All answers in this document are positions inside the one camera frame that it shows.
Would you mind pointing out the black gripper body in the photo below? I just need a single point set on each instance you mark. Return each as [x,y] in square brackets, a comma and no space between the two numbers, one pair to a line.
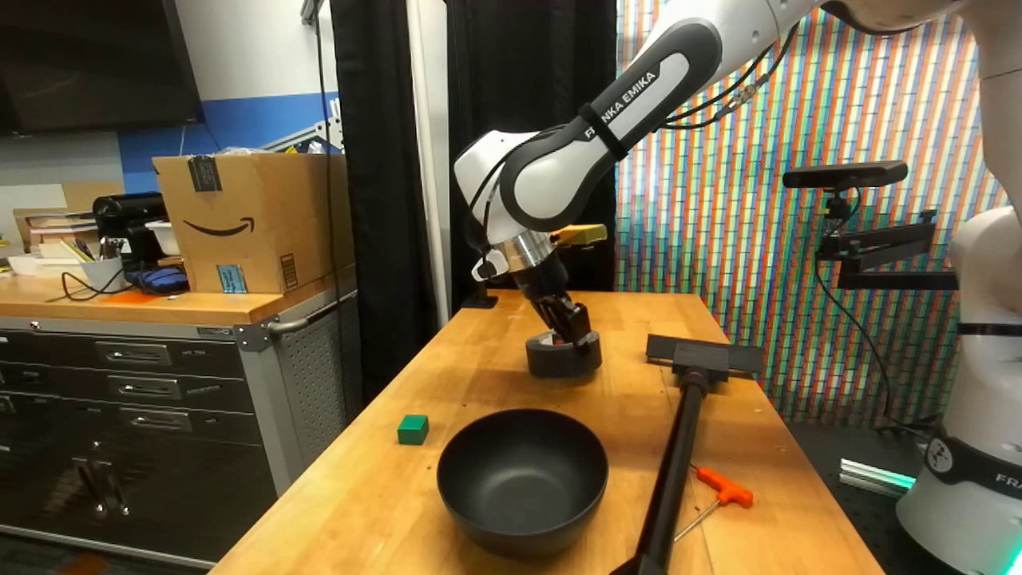
[549,289]

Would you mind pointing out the black duct tape roll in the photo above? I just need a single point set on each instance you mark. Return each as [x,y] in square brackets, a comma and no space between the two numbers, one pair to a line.
[554,360]

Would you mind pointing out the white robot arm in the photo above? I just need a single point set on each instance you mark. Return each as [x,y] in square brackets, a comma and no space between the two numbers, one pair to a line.
[520,187]

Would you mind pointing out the black squeegee tool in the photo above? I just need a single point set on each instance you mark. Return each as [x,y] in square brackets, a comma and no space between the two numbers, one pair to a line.
[698,370]

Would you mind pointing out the black bowl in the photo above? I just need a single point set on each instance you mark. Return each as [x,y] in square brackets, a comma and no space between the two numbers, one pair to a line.
[524,481]

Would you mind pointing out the green cube block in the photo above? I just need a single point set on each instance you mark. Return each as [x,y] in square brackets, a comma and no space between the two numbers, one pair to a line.
[412,428]

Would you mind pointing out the black curtain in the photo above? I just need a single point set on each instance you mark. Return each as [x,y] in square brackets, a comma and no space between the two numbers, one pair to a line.
[421,83]

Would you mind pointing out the cardboard amazon box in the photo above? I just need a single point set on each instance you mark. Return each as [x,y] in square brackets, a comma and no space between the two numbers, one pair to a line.
[260,221]

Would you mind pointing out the black device on counter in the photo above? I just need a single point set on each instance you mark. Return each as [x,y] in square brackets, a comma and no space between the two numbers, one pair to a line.
[146,263]

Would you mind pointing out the metal drawer cabinet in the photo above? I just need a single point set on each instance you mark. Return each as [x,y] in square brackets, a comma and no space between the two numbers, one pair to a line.
[164,428]

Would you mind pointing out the yellow green wrist camera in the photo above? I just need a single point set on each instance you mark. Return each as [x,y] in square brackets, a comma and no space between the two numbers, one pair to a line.
[578,234]

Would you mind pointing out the orange handled hex key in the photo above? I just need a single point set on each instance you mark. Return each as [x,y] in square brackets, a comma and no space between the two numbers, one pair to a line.
[726,494]

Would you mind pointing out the black stereo camera right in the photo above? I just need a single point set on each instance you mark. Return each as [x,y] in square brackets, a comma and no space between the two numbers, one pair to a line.
[848,177]

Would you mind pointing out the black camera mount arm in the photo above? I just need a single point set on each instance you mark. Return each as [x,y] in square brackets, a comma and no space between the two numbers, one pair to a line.
[868,257]

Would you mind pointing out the black wall monitor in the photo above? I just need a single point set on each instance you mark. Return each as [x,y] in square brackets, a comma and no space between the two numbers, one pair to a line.
[94,65]

